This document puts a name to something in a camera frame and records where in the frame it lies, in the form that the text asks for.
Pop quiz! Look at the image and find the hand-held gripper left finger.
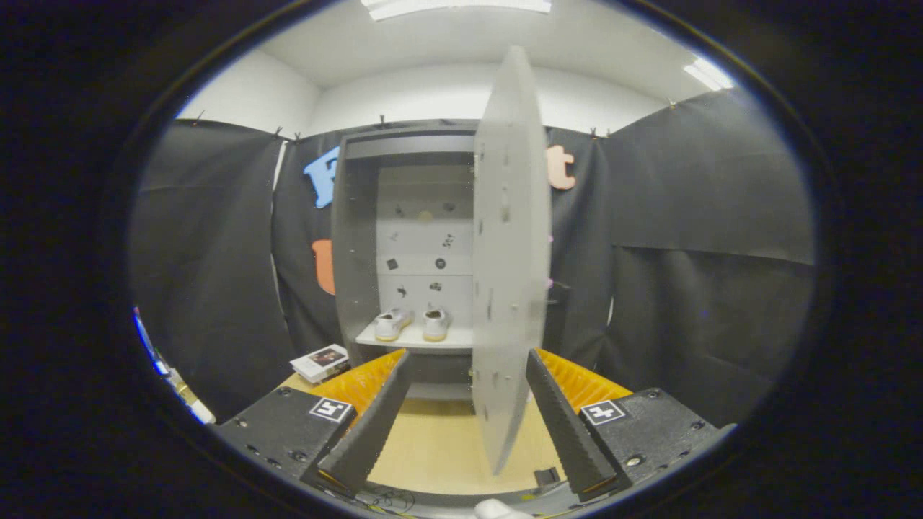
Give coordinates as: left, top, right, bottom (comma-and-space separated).
216, 348, 412, 498

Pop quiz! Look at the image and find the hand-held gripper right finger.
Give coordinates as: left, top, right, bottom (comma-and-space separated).
525, 348, 736, 503

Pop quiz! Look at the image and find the white shoe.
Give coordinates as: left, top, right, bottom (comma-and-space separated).
422, 306, 453, 342
373, 308, 414, 342

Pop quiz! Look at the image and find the grey shoe cabinet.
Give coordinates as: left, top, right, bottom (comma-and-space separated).
332, 121, 480, 403

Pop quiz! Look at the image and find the white shoe cabinet door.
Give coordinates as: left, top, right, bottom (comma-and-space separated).
470, 45, 572, 476

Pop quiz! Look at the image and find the white rounded object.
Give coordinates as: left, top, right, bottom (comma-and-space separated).
474, 499, 531, 519

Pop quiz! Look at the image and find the white box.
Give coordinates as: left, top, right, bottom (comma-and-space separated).
169, 368, 217, 426

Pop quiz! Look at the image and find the small screen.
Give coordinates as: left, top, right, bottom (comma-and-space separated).
133, 309, 170, 377

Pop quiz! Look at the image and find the black backdrop cloth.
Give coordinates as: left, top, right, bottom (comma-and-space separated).
130, 88, 819, 426

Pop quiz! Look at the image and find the short ceiling light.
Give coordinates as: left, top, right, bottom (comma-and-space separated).
683, 58, 735, 91

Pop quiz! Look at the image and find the long ceiling light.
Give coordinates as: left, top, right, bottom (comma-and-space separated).
361, 0, 552, 21

